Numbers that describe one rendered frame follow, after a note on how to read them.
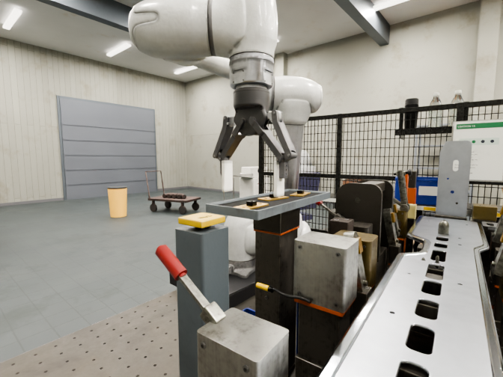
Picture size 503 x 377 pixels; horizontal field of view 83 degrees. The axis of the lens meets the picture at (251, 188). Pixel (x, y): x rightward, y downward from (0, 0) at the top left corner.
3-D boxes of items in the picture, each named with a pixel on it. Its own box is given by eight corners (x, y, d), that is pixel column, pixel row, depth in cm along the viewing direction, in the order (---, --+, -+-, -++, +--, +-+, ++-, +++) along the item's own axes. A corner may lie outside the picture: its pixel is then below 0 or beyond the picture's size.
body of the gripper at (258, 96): (223, 89, 57) (224, 135, 58) (257, 82, 52) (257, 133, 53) (246, 95, 63) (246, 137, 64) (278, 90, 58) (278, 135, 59)
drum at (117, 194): (131, 215, 621) (130, 186, 614) (113, 218, 592) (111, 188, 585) (123, 213, 646) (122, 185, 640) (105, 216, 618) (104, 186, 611)
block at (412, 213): (410, 287, 124) (415, 205, 120) (401, 285, 126) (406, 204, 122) (412, 284, 127) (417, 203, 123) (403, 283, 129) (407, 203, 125)
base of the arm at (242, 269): (205, 272, 124) (205, 259, 124) (232, 258, 144) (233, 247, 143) (240, 282, 116) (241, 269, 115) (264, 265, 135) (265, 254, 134)
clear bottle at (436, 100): (440, 128, 158) (442, 90, 156) (427, 129, 162) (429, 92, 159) (441, 129, 163) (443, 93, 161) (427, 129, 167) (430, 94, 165)
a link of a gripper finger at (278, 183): (281, 161, 57) (284, 161, 56) (281, 195, 58) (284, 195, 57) (273, 161, 54) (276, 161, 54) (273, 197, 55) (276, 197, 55)
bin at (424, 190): (465, 207, 135) (467, 179, 134) (394, 202, 150) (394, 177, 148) (459, 202, 149) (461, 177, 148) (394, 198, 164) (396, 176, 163)
